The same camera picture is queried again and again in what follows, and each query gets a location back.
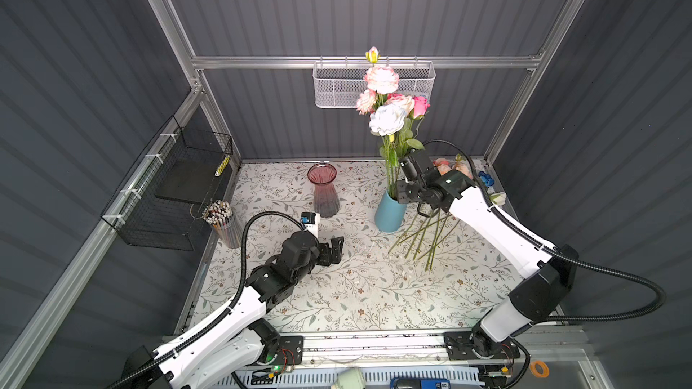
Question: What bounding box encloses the left black corrugated cable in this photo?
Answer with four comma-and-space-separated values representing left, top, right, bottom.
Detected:
105, 210, 309, 389

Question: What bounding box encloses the cream peach rose stem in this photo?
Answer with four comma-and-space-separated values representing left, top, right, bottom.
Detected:
380, 94, 413, 199

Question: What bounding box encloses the pink peony spray stem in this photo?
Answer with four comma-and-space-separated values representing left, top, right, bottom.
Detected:
355, 46, 401, 196

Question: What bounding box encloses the teal ceramic vase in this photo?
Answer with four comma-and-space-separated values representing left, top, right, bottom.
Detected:
374, 192, 407, 233

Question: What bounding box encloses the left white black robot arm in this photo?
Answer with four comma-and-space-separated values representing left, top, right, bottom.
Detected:
111, 230, 344, 388

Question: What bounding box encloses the white blue flower stem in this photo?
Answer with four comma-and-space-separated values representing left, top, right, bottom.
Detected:
369, 104, 423, 200

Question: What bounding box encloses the pink ribbed glass vase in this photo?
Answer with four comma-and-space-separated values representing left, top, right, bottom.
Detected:
307, 163, 340, 218

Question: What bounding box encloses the black wire wall basket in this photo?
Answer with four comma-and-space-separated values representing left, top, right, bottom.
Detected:
102, 119, 234, 251

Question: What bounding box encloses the pink peony flower bunch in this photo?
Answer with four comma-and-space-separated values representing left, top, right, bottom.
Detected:
389, 154, 475, 272

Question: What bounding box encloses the right black corrugated cable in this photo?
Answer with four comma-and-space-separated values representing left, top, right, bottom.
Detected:
422, 139, 667, 324

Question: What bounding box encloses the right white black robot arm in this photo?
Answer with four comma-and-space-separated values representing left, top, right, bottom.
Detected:
396, 149, 576, 358

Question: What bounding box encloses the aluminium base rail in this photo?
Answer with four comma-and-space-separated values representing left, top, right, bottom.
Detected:
279, 324, 594, 367

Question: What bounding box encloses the hot pink rose stem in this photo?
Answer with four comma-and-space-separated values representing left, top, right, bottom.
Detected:
398, 95, 431, 158

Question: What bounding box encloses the black corrugated cable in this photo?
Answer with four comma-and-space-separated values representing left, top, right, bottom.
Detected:
422, 139, 667, 324
105, 210, 309, 389

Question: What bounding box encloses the glass cup of pencils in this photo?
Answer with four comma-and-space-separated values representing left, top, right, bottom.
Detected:
203, 200, 241, 250

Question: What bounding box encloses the white wire mesh basket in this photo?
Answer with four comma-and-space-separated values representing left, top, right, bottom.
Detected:
312, 62, 436, 109

